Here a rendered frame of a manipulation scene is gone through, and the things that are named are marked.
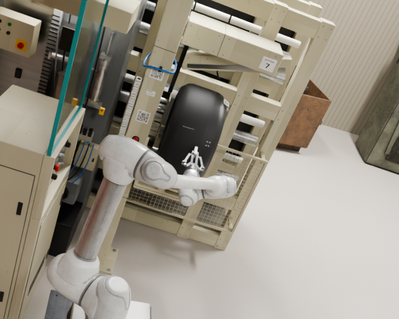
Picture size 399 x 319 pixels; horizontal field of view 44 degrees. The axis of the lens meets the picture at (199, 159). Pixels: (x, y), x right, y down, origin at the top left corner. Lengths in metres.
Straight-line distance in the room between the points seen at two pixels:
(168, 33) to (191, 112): 0.45
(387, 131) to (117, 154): 5.38
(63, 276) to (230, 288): 1.95
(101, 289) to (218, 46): 1.62
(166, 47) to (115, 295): 1.37
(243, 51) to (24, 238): 1.62
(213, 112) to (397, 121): 4.39
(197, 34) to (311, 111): 3.24
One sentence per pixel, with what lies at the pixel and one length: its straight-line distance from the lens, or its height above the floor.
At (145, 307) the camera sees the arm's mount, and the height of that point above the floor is 0.74.
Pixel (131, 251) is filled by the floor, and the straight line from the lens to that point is 3.83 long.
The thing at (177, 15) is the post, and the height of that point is 1.85.
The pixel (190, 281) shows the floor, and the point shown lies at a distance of 3.79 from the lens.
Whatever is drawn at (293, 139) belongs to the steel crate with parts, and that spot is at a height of 0.22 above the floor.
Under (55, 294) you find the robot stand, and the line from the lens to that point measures 2.52.
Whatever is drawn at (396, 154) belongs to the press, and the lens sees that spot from 7.15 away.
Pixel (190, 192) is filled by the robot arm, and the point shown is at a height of 1.23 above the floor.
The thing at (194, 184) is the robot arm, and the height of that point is 1.37.
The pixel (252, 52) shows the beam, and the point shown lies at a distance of 3.05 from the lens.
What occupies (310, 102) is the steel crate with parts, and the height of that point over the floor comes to 0.74.
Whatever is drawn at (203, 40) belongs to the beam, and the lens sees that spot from 3.02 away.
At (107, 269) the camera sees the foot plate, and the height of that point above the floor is 0.01.
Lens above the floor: 2.52
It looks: 29 degrees down
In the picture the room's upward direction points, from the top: 22 degrees clockwise
